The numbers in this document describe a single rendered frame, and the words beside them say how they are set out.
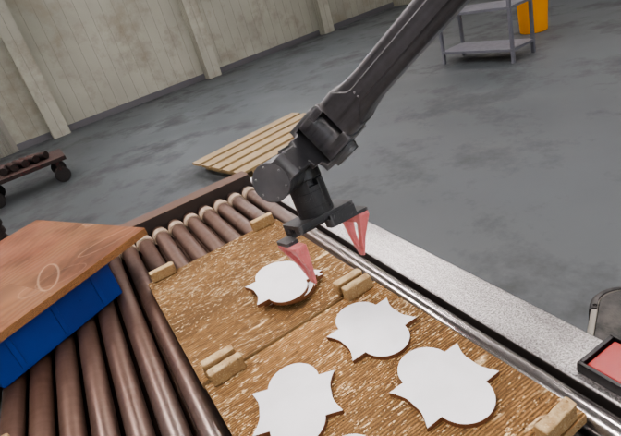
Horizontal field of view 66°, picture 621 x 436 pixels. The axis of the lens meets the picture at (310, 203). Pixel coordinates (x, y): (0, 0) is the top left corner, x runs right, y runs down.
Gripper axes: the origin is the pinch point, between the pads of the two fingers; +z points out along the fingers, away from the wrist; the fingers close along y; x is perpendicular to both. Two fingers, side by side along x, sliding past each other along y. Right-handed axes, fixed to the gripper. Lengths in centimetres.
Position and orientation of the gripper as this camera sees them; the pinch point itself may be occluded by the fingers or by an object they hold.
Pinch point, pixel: (336, 263)
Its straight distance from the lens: 77.8
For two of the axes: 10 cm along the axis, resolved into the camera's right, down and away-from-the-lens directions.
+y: 8.2, -4.1, 4.0
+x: -4.4, -0.1, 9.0
